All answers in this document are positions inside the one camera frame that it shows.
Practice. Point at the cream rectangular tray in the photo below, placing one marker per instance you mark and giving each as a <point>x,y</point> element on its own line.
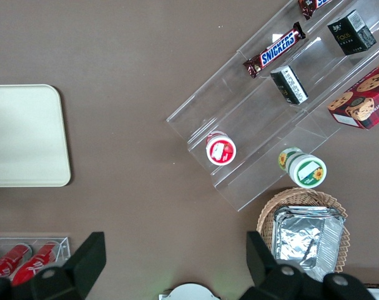
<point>23,134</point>

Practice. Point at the red lid yogurt cup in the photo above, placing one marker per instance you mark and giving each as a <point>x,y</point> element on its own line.
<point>221,150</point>

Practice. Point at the red cola bottle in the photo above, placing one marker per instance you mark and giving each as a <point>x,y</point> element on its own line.
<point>8,261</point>
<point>36,265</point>

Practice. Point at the aluminium foil container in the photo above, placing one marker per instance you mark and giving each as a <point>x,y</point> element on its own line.
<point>304,237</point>

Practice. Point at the red tartan cookie box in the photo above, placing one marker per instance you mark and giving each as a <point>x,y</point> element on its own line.
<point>364,100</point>

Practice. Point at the Snickers chocolate bar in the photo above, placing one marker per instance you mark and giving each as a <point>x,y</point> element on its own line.
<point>314,4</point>
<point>278,48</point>

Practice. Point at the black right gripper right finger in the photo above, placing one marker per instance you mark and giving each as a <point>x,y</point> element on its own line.
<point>270,278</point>

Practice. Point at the clear acrylic stepped shelf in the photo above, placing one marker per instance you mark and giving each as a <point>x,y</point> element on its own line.
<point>258,125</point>

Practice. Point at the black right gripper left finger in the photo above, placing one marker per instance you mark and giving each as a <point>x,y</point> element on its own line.
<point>80,268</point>

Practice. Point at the small black carton box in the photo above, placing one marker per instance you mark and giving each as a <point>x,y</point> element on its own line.
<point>290,86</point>
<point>350,34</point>

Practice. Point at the green lid sunflower cup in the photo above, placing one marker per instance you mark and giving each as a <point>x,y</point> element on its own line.
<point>308,170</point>

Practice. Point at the light tan wicker basket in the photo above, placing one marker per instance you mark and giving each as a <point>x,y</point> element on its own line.
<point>301,195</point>

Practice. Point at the clear acrylic bottle rack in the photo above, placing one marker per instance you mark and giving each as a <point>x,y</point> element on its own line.
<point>64,247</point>

